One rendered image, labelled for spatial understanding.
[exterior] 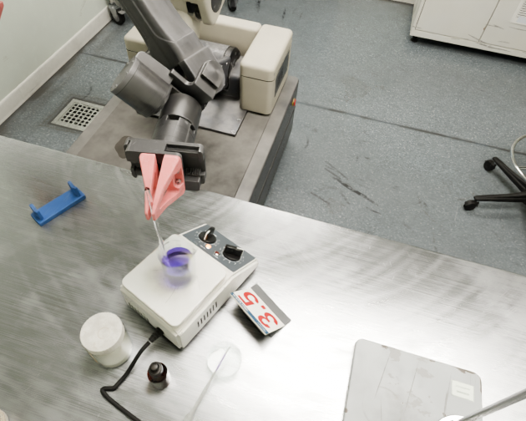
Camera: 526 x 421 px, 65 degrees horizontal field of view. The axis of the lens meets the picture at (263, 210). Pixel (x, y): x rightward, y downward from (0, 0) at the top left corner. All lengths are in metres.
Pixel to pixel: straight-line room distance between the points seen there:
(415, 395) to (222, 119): 1.19
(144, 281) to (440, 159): 1.80
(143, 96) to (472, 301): 0.65
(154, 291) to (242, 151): 0.92
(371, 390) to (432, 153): 1.68
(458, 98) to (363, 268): 1.98
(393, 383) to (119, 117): 1.33
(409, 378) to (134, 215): 0.57
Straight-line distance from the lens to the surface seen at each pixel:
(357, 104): 2.38
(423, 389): 0.73
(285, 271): 0.76
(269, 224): 0.81
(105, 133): 1.62
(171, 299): 0.64
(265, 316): 0.70
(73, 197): 0.90
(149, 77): 0.59
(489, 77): 2.95
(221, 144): 1.51
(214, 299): 0.66
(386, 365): 0.72
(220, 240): 0.74
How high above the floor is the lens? 1.41
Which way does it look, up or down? 53 degrees down
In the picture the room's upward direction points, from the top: 5 degrees clockwise
